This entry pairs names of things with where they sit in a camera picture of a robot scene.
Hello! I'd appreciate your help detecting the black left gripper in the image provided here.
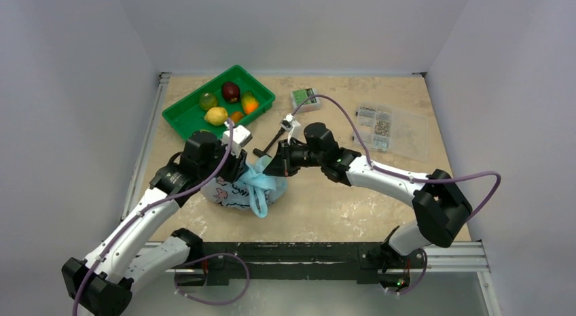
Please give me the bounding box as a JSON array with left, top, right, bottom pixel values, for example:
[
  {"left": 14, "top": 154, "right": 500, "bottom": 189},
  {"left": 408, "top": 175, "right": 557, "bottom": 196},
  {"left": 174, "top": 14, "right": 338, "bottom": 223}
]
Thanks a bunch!
[{"left": 199, "top": 139, "right": 248, "bottom": 183}]

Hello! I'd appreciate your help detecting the light blue plastic bag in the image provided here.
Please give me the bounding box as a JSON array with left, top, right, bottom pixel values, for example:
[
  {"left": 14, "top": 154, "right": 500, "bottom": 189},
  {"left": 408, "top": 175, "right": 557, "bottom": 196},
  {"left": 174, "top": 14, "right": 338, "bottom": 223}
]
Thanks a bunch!
[{"left": 200, "top": 156, "right": 287, "bottom": 218}]

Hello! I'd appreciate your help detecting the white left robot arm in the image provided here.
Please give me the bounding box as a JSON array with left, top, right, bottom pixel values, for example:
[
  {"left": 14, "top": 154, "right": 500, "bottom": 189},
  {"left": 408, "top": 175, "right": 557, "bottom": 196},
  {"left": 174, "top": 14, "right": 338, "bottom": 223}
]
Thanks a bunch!
[{"left": 62, "top": 126, "right": 252, "bottom": 315}]

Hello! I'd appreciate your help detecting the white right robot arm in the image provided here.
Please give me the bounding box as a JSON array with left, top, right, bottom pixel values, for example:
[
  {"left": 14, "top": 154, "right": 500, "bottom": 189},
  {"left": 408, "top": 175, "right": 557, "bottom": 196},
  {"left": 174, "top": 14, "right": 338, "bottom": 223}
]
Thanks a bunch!
[{"left": 264, "top": 122, "right": 472, "bottom": 266}]

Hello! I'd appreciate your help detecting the small orange fake fruit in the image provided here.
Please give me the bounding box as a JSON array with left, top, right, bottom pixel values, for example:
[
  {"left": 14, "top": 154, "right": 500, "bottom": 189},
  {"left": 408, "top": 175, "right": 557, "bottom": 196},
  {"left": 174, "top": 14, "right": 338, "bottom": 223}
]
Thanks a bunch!
[{"left": 230, "top": 111, "right": 245, "bottom": 124}]

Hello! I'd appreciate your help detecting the yellow fake lemon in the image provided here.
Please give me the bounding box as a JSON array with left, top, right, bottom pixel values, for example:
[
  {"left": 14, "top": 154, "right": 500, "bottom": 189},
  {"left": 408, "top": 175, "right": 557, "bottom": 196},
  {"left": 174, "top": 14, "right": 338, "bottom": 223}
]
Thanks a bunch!
[{"left": 204, "top": 107, "right": 228, "bottom": 126}]

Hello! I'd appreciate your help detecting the orange green fake mango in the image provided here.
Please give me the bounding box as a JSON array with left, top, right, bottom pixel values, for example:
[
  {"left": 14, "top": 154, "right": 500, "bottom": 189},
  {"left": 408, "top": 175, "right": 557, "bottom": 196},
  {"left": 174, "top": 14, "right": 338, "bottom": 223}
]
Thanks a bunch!
[{"left": 240, "top": 91, "right": 259, "bottom": 115}]

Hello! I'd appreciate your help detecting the green fake round fruit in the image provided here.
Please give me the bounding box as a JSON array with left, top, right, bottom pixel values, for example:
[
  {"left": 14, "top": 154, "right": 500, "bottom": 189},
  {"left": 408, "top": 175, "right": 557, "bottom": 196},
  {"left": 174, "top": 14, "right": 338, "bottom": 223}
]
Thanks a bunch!
[{"left": 198, "top": 92, "right": 219, "bottom": 111}]

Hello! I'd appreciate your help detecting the dark red fake mango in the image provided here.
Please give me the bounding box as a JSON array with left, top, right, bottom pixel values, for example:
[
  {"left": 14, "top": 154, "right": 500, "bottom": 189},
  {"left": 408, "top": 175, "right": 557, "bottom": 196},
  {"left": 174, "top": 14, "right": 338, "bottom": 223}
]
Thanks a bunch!
[{"left": 221, "top": 82, "right": 241, "bottom": 103}]

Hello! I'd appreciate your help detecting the black rubber mallet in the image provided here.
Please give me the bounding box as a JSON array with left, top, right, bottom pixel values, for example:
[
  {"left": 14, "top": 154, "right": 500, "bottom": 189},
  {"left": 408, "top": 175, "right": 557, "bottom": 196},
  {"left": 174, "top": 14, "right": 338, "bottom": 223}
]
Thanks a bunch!
[{"left": 252, "top": 128, "right": 286, "bottom": 158}]

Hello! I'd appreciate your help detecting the small green label box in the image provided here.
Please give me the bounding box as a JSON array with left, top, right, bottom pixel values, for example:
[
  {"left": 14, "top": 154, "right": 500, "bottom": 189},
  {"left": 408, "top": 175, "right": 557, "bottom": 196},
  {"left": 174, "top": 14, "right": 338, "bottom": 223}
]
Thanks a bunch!
[{"left": 291, "top": 88, "right": 321, "bottom": 113}]

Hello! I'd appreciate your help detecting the green plastic tray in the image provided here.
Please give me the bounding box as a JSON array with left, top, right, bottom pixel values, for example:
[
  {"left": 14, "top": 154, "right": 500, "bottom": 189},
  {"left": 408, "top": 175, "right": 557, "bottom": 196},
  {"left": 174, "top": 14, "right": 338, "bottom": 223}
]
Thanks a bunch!
[{"left": 162, "top": 65, "right": 275, "bottom": 140}]

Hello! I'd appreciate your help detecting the clear plastic screw organizer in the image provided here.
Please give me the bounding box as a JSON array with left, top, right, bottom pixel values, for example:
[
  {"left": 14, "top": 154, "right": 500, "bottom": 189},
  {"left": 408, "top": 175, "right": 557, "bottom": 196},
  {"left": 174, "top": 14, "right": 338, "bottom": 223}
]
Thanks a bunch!
[{"left": 355, "top": 103, "right": 428, "bottom": 162}]

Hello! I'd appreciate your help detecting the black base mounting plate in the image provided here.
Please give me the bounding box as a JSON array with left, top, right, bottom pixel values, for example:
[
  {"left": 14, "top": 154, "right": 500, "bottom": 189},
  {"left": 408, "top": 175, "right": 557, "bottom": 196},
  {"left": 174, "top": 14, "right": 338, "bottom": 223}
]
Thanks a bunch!
[{"left": 175, "top": 242, "right": 427, "bottom": 289}]

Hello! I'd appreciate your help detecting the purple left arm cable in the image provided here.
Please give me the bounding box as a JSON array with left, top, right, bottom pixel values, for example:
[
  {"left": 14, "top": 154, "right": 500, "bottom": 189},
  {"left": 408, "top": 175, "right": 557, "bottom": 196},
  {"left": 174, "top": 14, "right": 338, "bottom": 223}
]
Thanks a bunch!
[{"left": 71, "top": 118, "right": 236, "bottom": 316}]

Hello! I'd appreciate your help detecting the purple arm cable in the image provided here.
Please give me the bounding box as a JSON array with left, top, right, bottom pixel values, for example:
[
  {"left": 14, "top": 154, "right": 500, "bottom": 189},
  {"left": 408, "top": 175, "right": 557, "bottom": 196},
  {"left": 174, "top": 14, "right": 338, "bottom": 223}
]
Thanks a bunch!
[
  {"left": 291, "top": 94, "right": 502, "bottom": 222},
  {"left": 71, "top": 118, "right": 236, "bottom": 316}
]

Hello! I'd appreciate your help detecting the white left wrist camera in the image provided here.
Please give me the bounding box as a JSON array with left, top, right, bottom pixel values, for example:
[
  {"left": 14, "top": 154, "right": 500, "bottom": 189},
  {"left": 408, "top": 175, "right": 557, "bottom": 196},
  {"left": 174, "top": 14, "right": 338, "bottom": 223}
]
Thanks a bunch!
[{"left": 221, "top": 125, "right": 253, "bottom": 148}]

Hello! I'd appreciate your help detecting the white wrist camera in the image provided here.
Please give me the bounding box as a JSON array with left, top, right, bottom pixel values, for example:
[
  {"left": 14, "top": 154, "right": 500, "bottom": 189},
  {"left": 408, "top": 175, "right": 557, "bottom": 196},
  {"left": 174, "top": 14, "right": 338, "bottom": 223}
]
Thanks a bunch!
[
  {"left": 280, "top": 113, "right": 302, "bottom": 141},
  {"left": 221, "top": 125, "right": 253, "bottom": 148}
]

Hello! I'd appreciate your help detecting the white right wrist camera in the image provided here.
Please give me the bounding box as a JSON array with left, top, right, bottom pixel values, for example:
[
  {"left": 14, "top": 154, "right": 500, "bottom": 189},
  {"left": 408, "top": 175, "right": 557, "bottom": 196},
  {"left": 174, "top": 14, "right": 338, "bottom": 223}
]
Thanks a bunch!
[{"left": 280, "top": 113, "right": 302, "bottom": 141}]

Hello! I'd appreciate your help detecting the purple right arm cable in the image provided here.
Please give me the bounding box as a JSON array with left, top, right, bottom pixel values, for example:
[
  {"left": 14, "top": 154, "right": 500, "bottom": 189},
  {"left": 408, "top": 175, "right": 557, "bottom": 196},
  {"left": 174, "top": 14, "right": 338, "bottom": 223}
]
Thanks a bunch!
[{"left": 291, "top": 94, "right": 502, "bottom": 222}]

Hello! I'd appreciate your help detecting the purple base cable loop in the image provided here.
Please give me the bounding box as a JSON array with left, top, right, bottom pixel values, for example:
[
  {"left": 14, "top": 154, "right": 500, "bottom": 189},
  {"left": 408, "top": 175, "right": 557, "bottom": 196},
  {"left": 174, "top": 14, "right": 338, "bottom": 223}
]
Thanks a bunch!
[{"left": 173, "top": 253, "right": 251, "bottom": 306}]

